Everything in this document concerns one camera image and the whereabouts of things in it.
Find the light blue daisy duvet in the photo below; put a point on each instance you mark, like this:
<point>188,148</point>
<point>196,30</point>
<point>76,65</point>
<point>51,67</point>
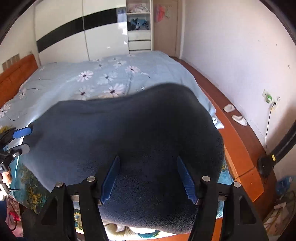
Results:
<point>108,77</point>

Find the teal floral plush blanket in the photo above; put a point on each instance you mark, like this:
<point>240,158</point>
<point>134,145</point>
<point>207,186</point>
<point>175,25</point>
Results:
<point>160,192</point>

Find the pink floral quilt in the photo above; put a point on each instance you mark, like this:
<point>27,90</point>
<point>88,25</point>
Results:
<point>13,219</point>

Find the orange wooden headboard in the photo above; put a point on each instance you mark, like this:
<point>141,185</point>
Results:
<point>15,76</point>

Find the mustard yellow knit garment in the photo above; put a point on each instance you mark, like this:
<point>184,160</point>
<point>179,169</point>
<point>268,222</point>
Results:
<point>4,128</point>

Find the white black sliding wardrobe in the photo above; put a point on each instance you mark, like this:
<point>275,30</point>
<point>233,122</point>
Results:
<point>76,31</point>

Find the open white shelf unit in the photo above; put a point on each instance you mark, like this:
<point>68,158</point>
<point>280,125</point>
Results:
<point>140,25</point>

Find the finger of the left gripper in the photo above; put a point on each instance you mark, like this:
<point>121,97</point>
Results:
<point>22,132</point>
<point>20,149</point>

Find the wooden bedroom door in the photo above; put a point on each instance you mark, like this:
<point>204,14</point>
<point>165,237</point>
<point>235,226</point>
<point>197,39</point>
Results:
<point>166,26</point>

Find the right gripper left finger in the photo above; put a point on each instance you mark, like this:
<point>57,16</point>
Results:
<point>56,219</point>

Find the dark grey fleece jacket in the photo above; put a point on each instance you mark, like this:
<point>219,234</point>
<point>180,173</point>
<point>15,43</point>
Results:
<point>148,131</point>

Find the person's left hand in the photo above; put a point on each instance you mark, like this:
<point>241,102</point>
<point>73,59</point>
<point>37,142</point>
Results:
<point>7,177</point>

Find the white wall socket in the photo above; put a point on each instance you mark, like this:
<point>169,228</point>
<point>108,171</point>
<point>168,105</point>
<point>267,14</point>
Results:
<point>271,100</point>

